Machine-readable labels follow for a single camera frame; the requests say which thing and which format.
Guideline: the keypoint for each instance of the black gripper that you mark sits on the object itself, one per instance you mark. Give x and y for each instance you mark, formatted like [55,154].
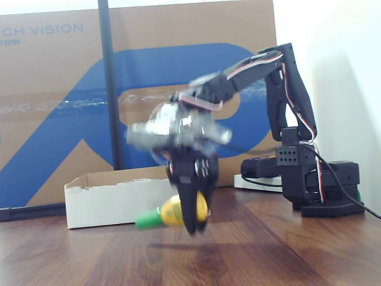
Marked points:
[188,173]

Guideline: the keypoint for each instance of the yellow bottle with green cap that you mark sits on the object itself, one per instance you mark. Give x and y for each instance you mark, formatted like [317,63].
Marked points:
[171,213]

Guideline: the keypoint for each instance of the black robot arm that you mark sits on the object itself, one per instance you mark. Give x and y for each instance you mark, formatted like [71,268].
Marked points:
[297,89]

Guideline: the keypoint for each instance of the white cardboard box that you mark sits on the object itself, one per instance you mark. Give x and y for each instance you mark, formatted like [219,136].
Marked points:
[104,205]

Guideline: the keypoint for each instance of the large brown blue cardboard box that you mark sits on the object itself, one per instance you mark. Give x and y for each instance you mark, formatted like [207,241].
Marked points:
[44,74]

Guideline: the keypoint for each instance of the white power strip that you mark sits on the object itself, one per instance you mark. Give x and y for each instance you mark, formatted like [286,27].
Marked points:
[259,189]

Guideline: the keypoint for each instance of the black power adapter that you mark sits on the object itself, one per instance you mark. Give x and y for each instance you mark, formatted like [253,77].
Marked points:
[256,167]

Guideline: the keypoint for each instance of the black metal pole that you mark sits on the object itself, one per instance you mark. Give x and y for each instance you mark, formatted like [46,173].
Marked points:
[107,89]

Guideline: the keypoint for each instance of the camera wrapped in clear plastic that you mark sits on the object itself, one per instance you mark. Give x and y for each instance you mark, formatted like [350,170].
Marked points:
[166,125]

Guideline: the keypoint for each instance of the black metal frame bar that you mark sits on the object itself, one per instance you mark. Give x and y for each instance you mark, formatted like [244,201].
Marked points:
[29,213]

